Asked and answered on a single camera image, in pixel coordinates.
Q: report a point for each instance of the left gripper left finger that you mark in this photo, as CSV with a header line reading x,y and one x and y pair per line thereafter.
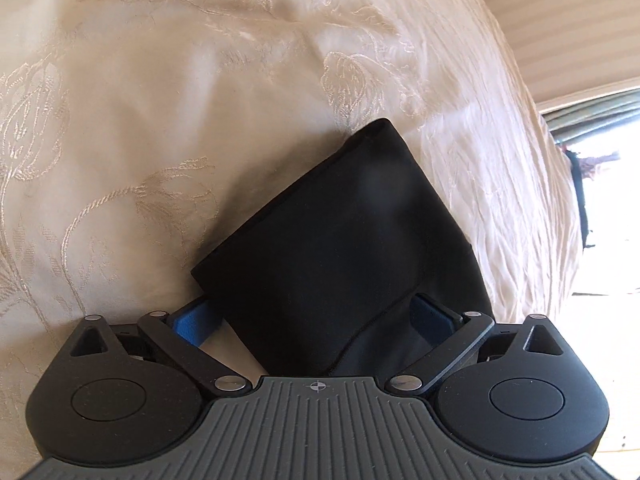
x,y
195,322

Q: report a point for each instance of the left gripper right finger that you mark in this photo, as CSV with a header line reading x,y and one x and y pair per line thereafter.
x,y
434,322

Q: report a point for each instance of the black pants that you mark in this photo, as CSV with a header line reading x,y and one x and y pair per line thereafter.
x,y
319,281

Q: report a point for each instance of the black cloth on bed edge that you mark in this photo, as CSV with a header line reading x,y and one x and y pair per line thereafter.
x,y
580,169

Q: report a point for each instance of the cream embroidered bedspread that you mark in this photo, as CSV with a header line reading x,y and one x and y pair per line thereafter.
x,y
138,134

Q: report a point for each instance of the green striped curtain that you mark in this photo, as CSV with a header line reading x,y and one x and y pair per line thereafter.
x,y
581,121

